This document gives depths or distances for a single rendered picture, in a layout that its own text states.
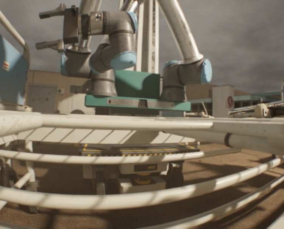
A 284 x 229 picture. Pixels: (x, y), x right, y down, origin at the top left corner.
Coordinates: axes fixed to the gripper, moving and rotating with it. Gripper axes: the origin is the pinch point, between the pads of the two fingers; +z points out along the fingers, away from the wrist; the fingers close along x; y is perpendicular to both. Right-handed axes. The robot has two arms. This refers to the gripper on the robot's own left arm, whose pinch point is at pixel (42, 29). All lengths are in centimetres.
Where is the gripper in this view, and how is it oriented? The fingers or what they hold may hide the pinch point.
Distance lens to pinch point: 62.4
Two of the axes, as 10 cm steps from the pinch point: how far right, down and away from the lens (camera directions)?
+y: 2.9, -0.1, -9.6
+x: 1.3, 9.9, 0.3
